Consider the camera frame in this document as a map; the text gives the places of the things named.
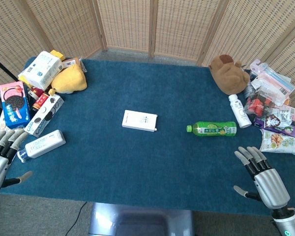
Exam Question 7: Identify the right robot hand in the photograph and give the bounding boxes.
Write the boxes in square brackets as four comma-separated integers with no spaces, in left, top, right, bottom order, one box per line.
[233,146,291,210]

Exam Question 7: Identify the white tissue pack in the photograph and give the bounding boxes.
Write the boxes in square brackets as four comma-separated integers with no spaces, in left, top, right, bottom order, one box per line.
[17,50,64,91]

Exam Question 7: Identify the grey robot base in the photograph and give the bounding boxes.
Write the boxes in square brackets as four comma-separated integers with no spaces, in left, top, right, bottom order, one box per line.
[88,202,195,236]

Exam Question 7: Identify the green nut snack bag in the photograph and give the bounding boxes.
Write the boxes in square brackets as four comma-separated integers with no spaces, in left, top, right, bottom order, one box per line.
[259,128,295,157]

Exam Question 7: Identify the purple snack bag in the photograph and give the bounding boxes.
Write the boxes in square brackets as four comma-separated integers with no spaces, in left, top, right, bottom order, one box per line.
[254,114,295,138]

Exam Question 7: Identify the bag of red snacks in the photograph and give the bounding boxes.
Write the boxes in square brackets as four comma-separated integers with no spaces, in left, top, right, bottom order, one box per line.
[243,90,279,119]

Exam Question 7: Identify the brown capybara plush toy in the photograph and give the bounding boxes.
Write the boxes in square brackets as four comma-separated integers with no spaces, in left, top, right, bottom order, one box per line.
[208,54,251,96]

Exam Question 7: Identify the white drink bottle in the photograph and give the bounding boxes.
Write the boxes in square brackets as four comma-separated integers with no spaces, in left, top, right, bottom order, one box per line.
[228,94,252,129]

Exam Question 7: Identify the blue pink Oreo box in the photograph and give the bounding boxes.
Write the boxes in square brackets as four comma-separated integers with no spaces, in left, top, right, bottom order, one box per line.
[0,81,31,129]

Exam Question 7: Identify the yellow plush toy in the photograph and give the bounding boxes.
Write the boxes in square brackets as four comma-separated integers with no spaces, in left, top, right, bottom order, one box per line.
[48,64,88,96]

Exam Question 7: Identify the blue toothbrush package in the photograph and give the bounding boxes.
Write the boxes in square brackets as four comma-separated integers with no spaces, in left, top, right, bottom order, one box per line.
[249,60,295,93]

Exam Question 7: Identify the blue table carpet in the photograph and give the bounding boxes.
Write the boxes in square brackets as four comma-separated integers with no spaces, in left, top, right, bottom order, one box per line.
[0,57,295,217]

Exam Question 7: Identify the black stand pole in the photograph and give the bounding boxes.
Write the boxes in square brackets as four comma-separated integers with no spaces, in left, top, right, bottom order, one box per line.
[0,53,15,79]

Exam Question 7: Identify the black cable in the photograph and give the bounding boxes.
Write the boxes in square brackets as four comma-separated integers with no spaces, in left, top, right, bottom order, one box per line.
[64,201,88,236]

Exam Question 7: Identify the clear plastic snack wrapper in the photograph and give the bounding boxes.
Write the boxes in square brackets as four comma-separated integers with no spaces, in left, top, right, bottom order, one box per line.
[61,57,88,74]

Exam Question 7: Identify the white green snack bag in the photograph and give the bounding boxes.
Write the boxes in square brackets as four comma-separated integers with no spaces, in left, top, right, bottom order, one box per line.
[270,104,295,129]

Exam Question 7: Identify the woven rattan folding screen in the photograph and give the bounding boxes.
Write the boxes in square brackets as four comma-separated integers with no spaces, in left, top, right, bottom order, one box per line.
[0,0,295,128]

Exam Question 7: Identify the yellow rectangular block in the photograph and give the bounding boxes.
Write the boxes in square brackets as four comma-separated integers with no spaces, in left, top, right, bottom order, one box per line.
[50,49,65,61]

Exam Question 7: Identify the green tea bottle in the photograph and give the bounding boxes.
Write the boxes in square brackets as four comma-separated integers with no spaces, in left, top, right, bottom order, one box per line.
[186,120,237,137]

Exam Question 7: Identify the white Oreo box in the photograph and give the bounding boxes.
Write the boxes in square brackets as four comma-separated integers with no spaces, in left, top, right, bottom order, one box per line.
[24,92,65,138]

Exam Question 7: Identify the pink toothbrush package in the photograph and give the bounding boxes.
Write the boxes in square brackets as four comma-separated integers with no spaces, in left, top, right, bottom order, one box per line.
[250,72,292,107]

